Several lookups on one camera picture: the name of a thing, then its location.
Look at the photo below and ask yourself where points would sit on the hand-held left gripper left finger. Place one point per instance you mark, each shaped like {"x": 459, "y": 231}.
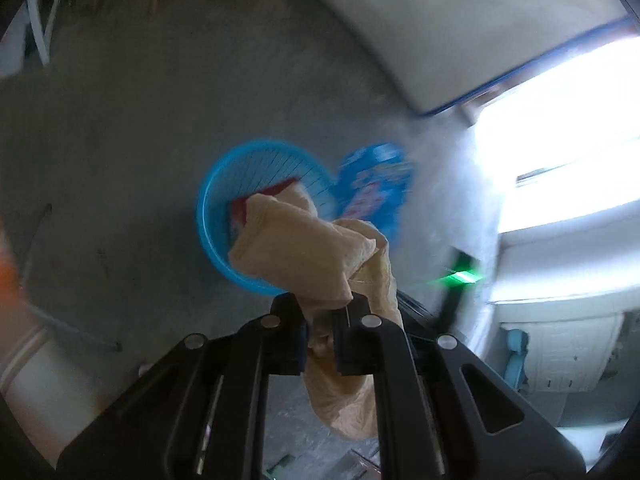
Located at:
{"x": 295, "y": 345}

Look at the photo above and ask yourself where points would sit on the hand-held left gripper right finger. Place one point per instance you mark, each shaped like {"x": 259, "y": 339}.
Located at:
{"x": 350, "y": 345}

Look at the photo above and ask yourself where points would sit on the beige cloth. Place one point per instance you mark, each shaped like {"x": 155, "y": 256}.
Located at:
{"x": 300, "y": 250}

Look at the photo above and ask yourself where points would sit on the red snack bag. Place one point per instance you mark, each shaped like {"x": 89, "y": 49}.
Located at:
{"x": 239, "y": 212}

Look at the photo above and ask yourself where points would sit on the blue snack bag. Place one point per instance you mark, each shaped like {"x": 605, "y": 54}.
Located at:
{"x": 375, "y": 180}

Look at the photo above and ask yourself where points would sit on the blue plastic wastebasket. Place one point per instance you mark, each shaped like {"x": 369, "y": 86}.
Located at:
{"x": 220, "y": 195}

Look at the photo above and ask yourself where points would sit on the teal plastic object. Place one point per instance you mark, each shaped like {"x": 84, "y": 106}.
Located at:
{"x": 515, "y": 360}

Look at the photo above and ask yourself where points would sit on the white appliance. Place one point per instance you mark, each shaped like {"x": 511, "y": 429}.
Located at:
{"x": 565, "y": 355}

